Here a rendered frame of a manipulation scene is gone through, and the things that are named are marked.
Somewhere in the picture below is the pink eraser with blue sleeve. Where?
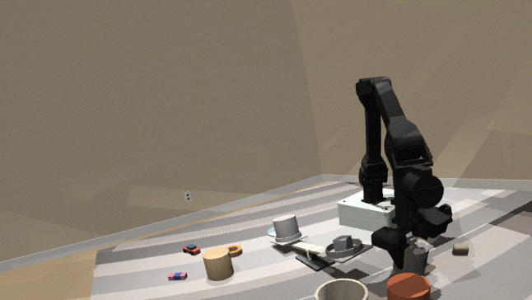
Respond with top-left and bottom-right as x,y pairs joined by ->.
168,272 -> 187,280

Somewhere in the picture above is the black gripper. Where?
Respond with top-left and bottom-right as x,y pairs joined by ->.
371,195 -> 428,270

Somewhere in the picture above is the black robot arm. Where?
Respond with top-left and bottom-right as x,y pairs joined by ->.
356,76 -> 453,238

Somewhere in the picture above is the small red toy car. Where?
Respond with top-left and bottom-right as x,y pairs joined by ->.
183,244 -> 200,255

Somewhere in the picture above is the tan cylinder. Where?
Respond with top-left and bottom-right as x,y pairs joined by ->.
203,246 -> 234,281

